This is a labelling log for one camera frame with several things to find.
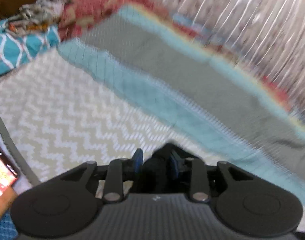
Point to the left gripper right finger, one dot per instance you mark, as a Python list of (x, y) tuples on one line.
[(195, 176)]

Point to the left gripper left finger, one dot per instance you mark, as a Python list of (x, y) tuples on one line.
[(115, 173)]

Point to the black pants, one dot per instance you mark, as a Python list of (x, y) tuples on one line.
[(167, 171)]

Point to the striped patterned bedsheet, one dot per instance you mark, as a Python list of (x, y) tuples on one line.
[(58, 115)]

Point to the smartphone with lit screen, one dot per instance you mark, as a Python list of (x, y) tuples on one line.
[(9, 173)]

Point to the teal lattice pillow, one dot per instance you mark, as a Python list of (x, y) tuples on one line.
[(16, 51)]

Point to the floral beige curtain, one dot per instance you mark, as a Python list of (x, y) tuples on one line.
[(268, 34)]

